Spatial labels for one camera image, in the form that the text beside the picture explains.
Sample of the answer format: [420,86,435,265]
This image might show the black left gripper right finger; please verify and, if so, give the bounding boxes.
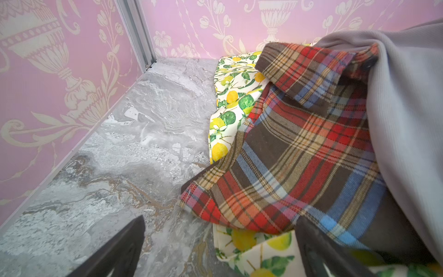
[295,217,375,277]

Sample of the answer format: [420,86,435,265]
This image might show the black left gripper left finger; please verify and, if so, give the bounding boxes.
[69,215,145,277]

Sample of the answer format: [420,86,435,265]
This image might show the lemon print cloth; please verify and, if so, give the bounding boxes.
[208,52,433,277]

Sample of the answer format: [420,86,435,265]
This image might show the grey knit cloth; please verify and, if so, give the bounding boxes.
[317,19,443,262]

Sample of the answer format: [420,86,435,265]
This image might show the plaid flannel shirt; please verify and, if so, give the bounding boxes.
[180,43,429,261]

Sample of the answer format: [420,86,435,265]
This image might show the aluminium left corner post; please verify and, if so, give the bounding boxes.
[116,0,156,72]

